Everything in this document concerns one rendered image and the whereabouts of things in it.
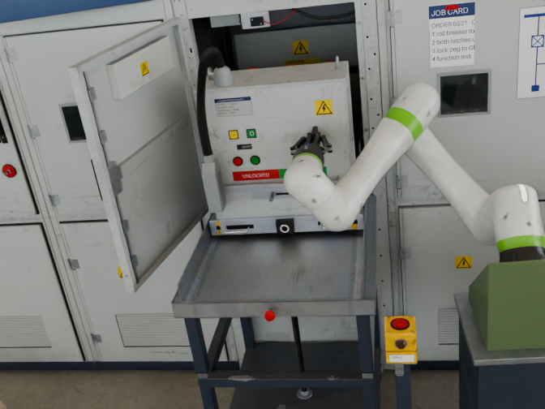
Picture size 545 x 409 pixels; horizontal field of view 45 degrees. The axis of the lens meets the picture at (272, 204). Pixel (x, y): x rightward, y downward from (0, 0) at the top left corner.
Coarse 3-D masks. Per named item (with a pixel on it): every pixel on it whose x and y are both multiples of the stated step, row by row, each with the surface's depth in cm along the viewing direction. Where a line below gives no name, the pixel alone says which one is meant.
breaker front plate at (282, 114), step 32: (224, 96) 213; (256, 96) 211; (288, 96) 210; (320, 96) 208; (224, 128) 218; (256, 128) 216; (288, 128) 215; (320, 128) 213; (224, 160) 223; (288, 160) 220; (256, 192) 227
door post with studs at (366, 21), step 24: (360, 24) 224; (360, 48) 228; (360, 72) 232; (384, 192) 251; (384, 216) 256; (384, 240) 260; (384, 264) 265; (384, 288) 270; (384, 312) 276; (384, 360) 287
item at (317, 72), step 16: (304, 64) 227; (320, 64) 224; (208, 80) 224; (240, 80) 219; (256, 80) 216; (272, 80) 214; (288, 80) 212; (304, 80) 208; (320, 80) 206; (336, 80) 205; (352, 128) 229; (352, 144) 224; (352, 160) 220
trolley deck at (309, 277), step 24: (240, 240) 234; (264, 240) 232; (288, 240) 230; (312, 240) 228; (336, 240) 226; (216, 264) 222; (240, 264) 220; (264, 264) 218; (288, 264) 216; (312, 264) 214; (336, 264) 212; (216, 288) 208; (240, 288) 207; (264, 288) 205; (288, 288) 203; (312, 288) 202; (336, 288) 200; (192, 312) 204; (216, 312) 203; (240, 312) 202; (264, 312) 200; (288, 312) 199; (312, 312) 198; (336, 312) 196; (360, 312) 195
